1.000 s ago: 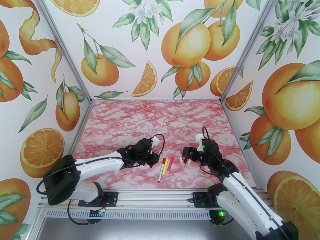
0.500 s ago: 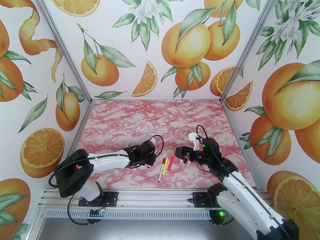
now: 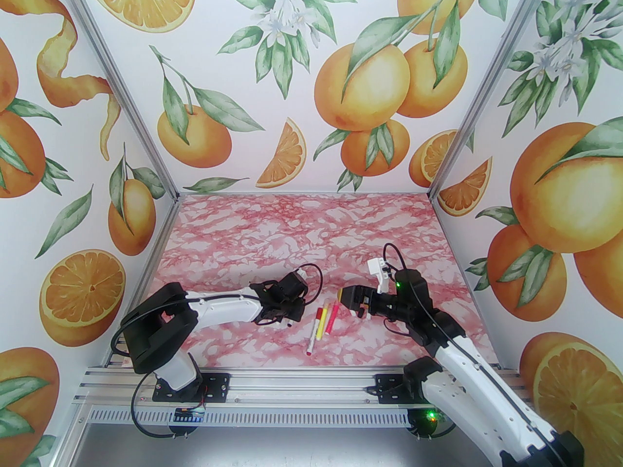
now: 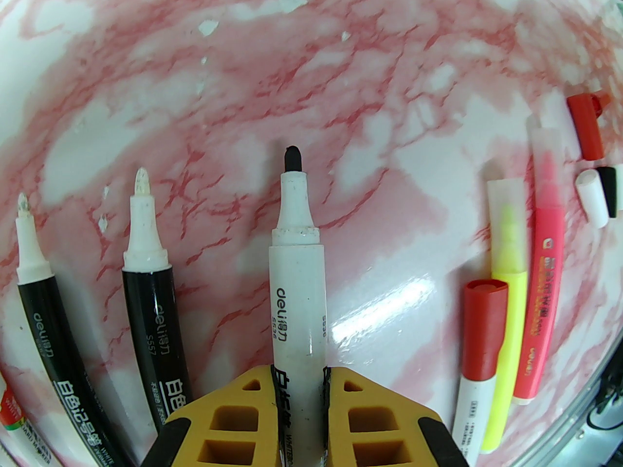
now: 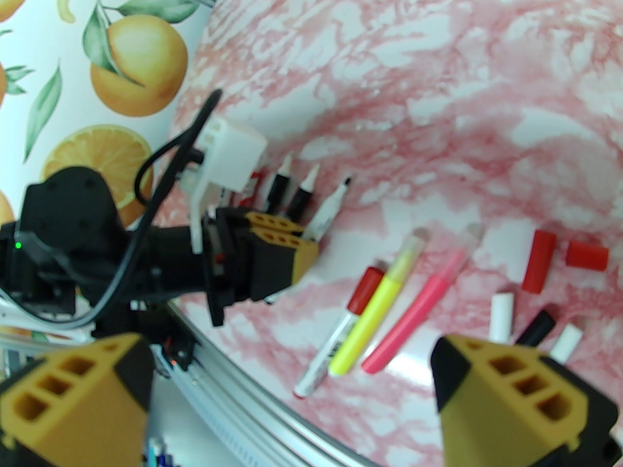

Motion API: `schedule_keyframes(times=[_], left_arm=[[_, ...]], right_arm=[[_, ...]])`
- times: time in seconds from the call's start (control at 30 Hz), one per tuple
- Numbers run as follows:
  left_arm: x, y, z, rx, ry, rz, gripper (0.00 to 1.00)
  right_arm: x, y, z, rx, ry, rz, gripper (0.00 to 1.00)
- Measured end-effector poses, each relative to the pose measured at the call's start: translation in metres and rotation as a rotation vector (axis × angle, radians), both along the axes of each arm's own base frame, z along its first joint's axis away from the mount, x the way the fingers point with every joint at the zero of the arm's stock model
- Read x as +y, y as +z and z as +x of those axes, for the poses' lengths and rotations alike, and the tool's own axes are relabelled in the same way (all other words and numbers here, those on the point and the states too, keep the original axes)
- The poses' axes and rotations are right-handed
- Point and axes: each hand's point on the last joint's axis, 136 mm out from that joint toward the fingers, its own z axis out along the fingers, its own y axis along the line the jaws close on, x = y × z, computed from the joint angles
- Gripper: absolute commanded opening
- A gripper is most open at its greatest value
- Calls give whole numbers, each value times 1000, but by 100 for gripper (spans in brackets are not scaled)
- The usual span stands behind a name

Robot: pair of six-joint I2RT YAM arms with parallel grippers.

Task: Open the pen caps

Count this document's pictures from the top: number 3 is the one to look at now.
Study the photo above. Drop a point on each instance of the small circuit board with LED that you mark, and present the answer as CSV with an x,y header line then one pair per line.
x,y
433,415

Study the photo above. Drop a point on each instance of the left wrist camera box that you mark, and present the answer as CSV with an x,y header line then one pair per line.
x,y
302,277

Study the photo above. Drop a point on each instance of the aluminium frame leg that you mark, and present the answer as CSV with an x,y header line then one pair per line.
x,y
73,436

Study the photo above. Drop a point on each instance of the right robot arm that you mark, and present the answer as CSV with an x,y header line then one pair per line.
x,y
486,399

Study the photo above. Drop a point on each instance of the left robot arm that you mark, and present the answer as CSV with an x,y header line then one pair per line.
x,y
224,307

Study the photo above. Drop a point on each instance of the white pen with red cap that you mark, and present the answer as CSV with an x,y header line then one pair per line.
x,y
314,336

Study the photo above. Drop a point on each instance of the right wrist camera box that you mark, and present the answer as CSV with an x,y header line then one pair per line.
x,y
378,270

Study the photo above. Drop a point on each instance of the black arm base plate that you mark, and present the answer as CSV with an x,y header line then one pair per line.
x,y
216,387
389,387

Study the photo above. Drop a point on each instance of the aluminium corner post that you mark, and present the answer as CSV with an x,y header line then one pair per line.
x,y
136,115
484,90

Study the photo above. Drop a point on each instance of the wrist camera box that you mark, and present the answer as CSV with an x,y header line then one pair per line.
x,y
378,270
302,277

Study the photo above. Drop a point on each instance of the yellow highlighter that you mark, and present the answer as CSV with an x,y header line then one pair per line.
x,y
321,321

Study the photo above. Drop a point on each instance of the pink highlighter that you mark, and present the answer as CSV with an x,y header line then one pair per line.
x,y
332,316

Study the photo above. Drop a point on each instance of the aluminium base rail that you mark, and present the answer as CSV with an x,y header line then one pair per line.
x,y
292,382

